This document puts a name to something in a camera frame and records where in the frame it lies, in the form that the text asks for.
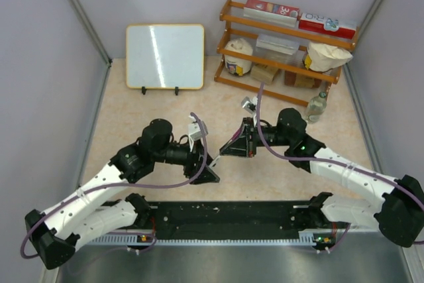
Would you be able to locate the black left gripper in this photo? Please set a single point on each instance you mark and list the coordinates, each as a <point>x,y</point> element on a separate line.
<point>197,156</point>

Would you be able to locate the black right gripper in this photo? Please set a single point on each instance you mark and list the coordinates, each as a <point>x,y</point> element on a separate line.
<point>243,146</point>

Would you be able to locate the magenta marker cap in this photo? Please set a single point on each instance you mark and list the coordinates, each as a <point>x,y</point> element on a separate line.
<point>236,134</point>

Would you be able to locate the yellow framed whiteboard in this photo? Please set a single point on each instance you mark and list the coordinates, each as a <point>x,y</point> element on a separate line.
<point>165,56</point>

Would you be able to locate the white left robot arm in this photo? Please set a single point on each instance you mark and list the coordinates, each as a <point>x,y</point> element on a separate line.
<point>58,232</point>

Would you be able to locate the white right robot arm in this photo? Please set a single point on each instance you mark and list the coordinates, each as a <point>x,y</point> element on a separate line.
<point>394,206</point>

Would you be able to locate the brown block right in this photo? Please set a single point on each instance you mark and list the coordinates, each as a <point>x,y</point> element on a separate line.
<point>298,80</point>

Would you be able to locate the clear glass bottle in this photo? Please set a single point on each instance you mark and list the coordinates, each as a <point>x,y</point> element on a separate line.
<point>316,107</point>

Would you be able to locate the orange wooden shelf rack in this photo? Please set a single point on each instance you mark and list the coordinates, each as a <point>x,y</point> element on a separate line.
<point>238,26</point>

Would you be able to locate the clear plastic box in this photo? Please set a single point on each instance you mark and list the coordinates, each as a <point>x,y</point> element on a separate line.
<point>277,48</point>

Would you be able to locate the red foil wrap box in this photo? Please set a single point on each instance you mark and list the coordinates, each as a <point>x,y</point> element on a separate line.
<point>271,12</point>

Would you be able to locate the red white wrap box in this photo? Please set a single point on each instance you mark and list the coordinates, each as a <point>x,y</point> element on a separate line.
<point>328,26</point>

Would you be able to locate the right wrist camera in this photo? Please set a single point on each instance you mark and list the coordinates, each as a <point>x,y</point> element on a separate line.
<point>250,105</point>

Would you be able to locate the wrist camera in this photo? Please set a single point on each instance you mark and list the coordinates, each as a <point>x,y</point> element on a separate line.
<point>196,131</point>
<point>250,105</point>

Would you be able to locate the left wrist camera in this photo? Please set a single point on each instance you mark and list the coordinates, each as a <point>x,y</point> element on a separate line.
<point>196,131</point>

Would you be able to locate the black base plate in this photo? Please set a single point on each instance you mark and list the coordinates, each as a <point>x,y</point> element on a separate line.
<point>230,219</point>

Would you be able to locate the grey cable duct rail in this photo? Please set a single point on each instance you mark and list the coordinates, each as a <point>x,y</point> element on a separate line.
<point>304,239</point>

